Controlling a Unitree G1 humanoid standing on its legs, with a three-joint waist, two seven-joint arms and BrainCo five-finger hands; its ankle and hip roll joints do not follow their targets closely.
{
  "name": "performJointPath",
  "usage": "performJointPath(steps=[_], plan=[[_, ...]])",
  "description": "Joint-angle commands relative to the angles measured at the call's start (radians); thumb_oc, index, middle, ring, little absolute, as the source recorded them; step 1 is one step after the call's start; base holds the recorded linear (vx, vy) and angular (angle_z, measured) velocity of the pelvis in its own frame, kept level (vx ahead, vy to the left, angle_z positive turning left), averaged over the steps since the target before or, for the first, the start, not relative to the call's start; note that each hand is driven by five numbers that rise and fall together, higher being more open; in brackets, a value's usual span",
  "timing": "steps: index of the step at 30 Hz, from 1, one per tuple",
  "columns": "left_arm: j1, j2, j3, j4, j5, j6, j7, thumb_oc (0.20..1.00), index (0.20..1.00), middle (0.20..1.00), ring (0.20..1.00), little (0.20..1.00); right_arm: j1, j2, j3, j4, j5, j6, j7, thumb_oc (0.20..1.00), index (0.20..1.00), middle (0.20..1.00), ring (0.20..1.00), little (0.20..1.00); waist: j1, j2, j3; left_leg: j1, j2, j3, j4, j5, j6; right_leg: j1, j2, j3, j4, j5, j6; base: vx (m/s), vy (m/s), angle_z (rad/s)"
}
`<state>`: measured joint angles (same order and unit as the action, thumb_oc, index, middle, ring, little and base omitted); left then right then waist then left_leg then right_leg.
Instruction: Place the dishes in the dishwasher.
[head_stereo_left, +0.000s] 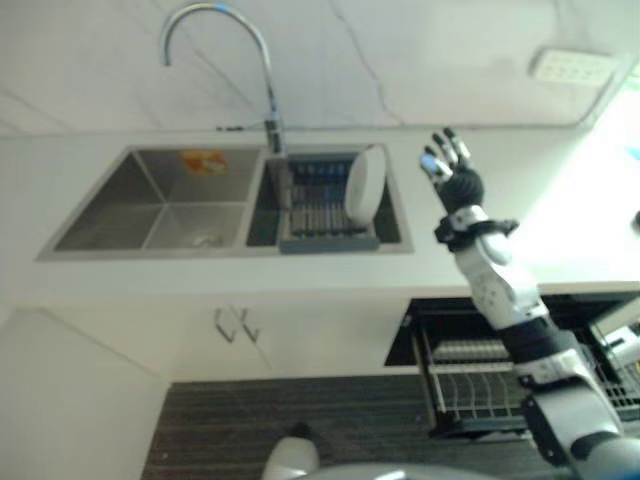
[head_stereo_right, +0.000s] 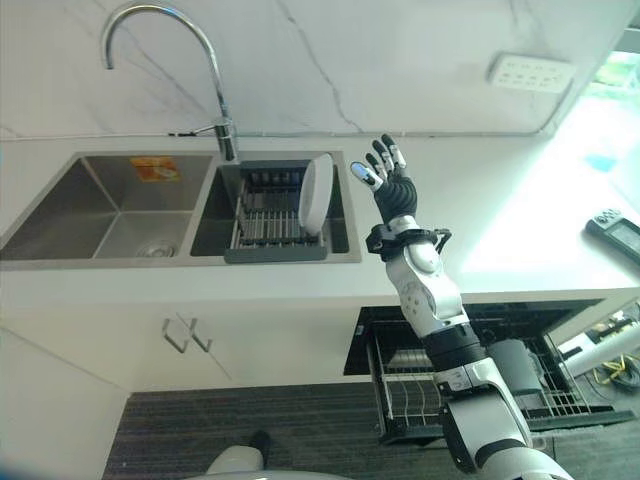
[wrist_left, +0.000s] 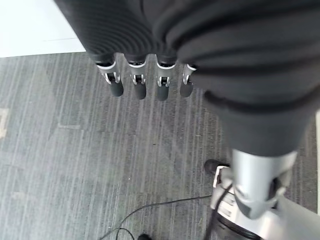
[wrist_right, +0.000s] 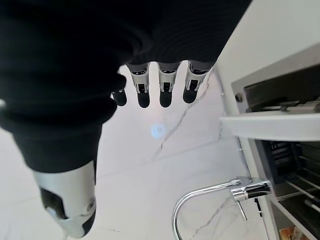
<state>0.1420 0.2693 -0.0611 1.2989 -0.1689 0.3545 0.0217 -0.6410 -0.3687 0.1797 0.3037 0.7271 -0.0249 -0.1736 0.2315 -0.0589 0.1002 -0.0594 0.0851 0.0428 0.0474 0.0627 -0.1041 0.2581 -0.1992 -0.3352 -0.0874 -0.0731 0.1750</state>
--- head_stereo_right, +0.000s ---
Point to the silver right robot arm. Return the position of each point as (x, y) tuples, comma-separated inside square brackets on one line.
[(440, 320)]

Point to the black handheld device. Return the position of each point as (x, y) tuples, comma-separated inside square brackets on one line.
[(616, 231)]

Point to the dark dish drying rack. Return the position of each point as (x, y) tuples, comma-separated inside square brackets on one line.
[(272, 220)]

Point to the white round plate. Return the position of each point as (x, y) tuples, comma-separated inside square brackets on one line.
[(316, 194)]

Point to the stainless steel double sink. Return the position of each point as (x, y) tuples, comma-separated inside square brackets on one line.
[(125, 215)]

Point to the white pipe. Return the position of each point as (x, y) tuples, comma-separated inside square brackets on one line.
[(605, 352)]

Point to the white wall power socket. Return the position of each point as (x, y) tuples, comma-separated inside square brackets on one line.
[(530, 74)]

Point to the chrome gooseneck faucet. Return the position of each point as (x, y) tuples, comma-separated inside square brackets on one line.
[(220, 95)]

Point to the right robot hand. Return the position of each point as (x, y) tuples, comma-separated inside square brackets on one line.
[(399, 192)]

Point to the round sink drain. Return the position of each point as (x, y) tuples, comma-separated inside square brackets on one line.
[(156, 247)]

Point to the orange sticker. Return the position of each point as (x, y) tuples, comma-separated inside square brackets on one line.
[(155, 167)]

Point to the silver robot leg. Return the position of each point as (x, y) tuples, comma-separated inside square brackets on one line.
[(235, 464)]

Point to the white cabinet door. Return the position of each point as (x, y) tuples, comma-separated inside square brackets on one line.
[(80, 345)]

